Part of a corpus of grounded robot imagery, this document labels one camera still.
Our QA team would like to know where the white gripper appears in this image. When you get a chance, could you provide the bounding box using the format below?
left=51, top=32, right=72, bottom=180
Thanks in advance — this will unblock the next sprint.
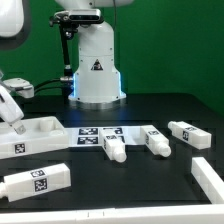
left=0, top=70, right=27, bottom=136

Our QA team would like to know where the white desk top panel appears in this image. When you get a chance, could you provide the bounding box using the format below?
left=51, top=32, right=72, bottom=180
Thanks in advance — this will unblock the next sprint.
left=0, top=116, right=69, bottom=159

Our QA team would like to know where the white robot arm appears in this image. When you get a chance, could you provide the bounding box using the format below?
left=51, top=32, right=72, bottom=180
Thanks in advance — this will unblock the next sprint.
left=50, top=0, right=134, bottom=109

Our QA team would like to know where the white paper with markers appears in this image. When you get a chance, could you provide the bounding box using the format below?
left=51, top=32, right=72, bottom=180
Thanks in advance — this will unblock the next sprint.
left=67, top=126, right=143, bottom=147

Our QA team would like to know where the white front obstacle bar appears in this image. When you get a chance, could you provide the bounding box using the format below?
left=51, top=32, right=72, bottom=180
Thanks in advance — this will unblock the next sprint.
left=0, top=204, right=224, bottom=224

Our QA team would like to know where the white obstacle bar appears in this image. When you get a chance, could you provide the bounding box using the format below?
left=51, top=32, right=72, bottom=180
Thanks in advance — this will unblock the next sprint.
left=0, top=204, right=224, bottom=224
left=191, top=157, right=224, bottom=204

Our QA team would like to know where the white right obstacle bar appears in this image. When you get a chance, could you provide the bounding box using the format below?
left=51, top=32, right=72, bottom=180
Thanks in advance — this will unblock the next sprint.
left=191, top=157, right=224, bottom=204

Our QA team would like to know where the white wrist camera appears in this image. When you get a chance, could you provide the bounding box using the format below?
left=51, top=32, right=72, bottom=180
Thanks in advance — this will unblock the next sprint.
left=2, top=78, right=34, bottom=99

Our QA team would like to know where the black camera stand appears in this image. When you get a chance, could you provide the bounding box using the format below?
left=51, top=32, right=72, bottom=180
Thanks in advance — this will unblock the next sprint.
left=49, top=9, right=103, bottom=77

